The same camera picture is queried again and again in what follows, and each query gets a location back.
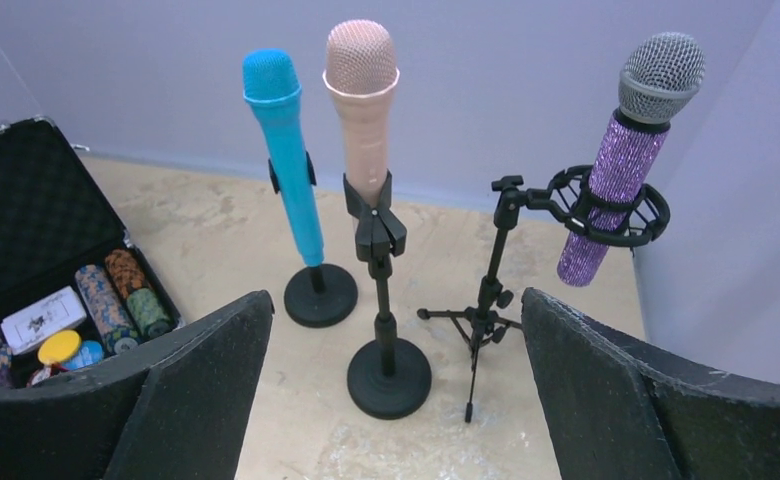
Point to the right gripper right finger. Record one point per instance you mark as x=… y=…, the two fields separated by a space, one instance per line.
x=617 y=407

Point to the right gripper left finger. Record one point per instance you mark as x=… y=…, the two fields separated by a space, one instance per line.
x=176 y=407

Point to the black round-base stand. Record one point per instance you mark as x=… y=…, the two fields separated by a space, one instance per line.
x=388 y=378
x=320 y=294

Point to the black tripod shock-mount stand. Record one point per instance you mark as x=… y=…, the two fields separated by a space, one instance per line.
x=482 y=323

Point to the purple glitter microphone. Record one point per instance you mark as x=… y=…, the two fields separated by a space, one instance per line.
x=659 y=78

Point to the blue microphone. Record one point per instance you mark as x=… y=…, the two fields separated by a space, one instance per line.
x=272 y=90

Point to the pink microphone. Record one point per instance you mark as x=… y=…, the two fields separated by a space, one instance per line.
x=361 y=75

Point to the blue tan chip row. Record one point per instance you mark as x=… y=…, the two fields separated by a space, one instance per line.
x=109 y=315

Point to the green chip stack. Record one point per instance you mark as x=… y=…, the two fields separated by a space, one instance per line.
x=148 y=313

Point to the blue blind button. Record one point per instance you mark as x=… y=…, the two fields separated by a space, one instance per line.
x=90 y=352

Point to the red triangular dealer token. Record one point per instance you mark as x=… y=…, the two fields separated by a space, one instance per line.
x=42 y=374

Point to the yellow round chip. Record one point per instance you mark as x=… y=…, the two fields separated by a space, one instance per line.
x=59 y=347

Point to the orange black chip row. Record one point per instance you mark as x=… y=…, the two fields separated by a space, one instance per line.
x=125 y=272

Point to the white playing card deck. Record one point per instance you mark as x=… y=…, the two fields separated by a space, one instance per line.
x=26 y=329

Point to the black poker chip case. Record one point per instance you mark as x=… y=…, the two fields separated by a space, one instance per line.
x=54 y=219

